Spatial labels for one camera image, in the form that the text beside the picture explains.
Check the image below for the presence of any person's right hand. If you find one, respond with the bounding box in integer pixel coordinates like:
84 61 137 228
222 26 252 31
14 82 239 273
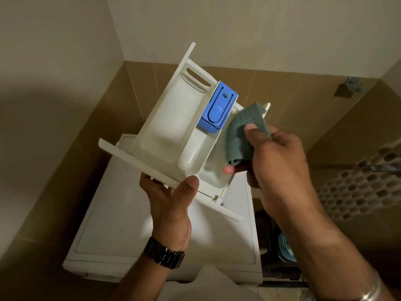
223 124 326 223

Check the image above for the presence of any person's left hand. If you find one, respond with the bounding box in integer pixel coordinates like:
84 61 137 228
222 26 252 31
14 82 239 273
139 172 200 252

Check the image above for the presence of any green microfibre cloth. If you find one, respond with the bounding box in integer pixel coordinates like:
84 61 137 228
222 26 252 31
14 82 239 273
224 102 272 167

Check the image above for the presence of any white detergent drawer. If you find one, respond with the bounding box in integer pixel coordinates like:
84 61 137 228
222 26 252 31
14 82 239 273
98 42 271 222

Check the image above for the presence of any person's left forearm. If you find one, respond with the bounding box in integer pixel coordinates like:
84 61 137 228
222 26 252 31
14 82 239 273
108 254 183 301

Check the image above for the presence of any person's right forearm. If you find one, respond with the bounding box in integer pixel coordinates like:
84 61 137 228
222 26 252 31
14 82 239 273
276 207 396 301

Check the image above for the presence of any blue siphon cap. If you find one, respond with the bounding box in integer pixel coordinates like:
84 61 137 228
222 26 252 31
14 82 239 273
197 81 239 134

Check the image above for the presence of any black wrist watch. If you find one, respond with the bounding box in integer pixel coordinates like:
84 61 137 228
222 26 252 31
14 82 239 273
143 236 186 270

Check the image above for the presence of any white washing machine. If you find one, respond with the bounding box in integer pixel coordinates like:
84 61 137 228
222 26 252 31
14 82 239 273
62 134 263 286

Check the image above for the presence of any teal and black container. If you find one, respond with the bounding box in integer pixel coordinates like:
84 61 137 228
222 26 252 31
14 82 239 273
255 210 303 281

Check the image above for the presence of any white perforated laundry basket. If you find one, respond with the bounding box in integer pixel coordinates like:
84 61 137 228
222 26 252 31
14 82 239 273
316 142 401 222

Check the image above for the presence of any silver bangle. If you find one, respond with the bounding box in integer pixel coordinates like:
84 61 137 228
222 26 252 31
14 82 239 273
359 269 383 301

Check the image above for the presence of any wall water tap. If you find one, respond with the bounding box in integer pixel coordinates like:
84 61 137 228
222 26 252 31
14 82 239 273
334 77 364 98

